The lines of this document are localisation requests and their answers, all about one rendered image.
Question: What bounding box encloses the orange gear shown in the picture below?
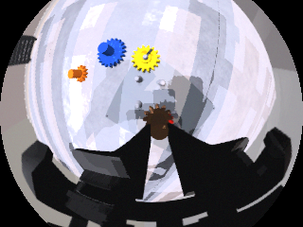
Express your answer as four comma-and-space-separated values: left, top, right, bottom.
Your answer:
67, 65, 87, 82

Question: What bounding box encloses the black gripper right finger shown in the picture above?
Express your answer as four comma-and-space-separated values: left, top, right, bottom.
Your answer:
167, 124, 249, 196

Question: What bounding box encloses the yellow gear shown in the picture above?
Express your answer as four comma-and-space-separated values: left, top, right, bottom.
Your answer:
132, 45, 160, 73

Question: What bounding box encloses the brown gear with tall hub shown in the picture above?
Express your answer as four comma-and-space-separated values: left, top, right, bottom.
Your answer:
143, 103, 173, 140

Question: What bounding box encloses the blue gear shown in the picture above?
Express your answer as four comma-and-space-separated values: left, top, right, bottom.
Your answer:
98, 38, 128, 67

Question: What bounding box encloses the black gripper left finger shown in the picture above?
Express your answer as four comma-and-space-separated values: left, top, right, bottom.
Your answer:
72, 124, 152, 201

